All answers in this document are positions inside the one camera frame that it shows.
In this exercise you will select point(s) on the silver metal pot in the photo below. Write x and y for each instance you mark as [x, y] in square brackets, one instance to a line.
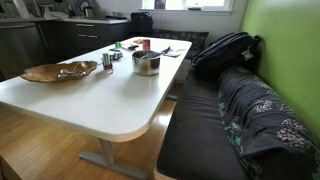
[146, 65]

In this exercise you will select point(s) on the silver metal utensil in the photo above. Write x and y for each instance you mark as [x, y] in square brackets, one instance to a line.
[154, 54]

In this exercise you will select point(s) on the grey calculator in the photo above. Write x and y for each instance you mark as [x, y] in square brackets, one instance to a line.
[116, 55]

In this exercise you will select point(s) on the black bag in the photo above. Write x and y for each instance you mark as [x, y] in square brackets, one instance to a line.
[141, 22]

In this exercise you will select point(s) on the black bench seat cushion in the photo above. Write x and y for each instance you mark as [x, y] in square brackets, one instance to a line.
[196, 133]

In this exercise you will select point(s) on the wooden leaf-shaped bowl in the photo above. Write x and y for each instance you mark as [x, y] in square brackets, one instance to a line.
[43, 72]

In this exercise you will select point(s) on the red soda can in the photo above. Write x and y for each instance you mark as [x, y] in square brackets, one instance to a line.
[146, 44]

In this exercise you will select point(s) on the dark kitchen cabinet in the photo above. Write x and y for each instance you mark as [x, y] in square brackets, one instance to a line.
[90, 35]

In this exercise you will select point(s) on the grey table leg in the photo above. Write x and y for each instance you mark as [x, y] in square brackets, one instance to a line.
[108, 156]

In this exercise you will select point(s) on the dark floral blanket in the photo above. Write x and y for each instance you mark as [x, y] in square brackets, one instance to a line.
[266, 116]

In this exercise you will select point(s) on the brown and white packet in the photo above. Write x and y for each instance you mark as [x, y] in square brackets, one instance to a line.
[132, 47]

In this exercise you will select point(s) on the orange foil packet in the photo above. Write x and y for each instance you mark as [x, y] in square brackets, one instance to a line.
[137, 41]

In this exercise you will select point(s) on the silver measuring spoons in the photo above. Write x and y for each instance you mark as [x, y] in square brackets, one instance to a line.
[69, 73]

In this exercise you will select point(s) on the dark floral pillow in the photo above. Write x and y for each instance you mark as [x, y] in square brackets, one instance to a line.
[190, 38]

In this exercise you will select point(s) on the grey dishwasher front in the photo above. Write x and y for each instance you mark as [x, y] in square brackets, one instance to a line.
[18, 46]

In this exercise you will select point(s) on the black backpack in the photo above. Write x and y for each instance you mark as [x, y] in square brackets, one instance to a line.
[223, 55]

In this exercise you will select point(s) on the silver cylindrical object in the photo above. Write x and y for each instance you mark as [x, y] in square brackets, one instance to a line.
[106, 59]

